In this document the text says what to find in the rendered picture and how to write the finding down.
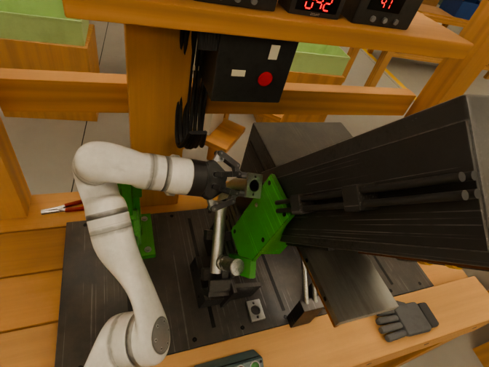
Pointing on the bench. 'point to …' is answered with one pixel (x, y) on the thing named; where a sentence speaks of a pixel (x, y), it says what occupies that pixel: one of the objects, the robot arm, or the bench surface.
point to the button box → (244, 359)
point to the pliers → (64, 208)
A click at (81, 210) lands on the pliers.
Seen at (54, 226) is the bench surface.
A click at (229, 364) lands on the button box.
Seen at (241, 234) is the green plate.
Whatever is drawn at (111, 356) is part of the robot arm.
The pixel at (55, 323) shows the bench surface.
